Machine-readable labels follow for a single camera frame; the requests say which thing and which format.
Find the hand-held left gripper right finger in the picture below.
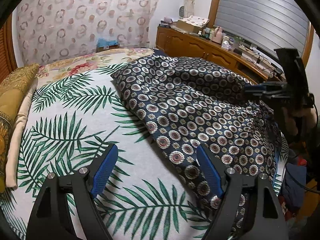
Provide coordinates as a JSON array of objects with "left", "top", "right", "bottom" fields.
[{"left": 196, "top": 145, "right": 288, "bottom": 240}]

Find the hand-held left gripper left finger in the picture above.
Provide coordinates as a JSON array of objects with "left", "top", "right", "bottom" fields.
[{"left": 25, "top": 144, "right": 119, "bottom": 240}]

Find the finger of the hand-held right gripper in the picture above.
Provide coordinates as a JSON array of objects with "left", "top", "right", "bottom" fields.
[
  {"left": 244, "top": 81, "right": 284, "bottom": 92},
  {"left": 247, "top": 90, "right": 285, "bottom": 100}
]

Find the dark circle-patterned shirt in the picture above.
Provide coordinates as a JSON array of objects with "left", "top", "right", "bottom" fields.
[{"left": 110, "top": 55, "right": 284, "bottom": 233}]

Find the person's right hand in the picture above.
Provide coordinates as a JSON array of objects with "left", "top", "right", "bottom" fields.
[{"left": 286, "top": 106, "right": 318, "bottom": 140}]

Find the palm leaf blanket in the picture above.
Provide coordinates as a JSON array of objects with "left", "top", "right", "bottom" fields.
[{"left": 0, "top": 62, "right": 290, "bottom": 240}]

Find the grey window blind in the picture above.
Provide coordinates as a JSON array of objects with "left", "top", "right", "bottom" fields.
[{"left": 214, "top": 0, "right": 310, "bottom": 55}]

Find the row of toiletry bottles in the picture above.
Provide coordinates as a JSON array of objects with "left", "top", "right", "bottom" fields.
[{"left": 197, "top": 27, "right": 215, "bottom": 39}]

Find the wooden sideboard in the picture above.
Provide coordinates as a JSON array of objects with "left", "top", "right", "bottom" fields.
[{"left": 156, "top": 26, "right": 283, "bottom": 85}]

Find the dark blue garment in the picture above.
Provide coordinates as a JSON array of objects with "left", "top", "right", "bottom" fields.
[{"left": 284, "top": 164, "right": 307, "bottom": 208}]

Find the cardboard box with cloth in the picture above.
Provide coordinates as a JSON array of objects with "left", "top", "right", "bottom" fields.
[{"left": 180, "top": 15, "right": 210, "bottom": 28}]

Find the floral blanket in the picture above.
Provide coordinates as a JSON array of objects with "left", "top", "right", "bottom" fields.
[{"left": 36, "top": 47, "right": 155, "bottom": 77}]

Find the gold pillow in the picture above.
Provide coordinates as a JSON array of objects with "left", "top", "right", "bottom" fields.
[{"left": 0, "top": 64, "right": 40, "bottom": 193}]

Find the box with blue bag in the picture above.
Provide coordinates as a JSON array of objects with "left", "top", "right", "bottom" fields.
[{"left": 96, "top": 38, "right": 120, "bottom": 53}]

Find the sheer circle-patterned curtain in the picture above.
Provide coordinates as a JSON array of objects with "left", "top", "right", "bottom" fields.
[{"left": 15, "top": 0, "right": 160, "bottom": 65}]

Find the wooden window frame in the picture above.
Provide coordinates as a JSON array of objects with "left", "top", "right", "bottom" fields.
[{"left": 207, "top": 0, "right": 314, "bottom": 58}]

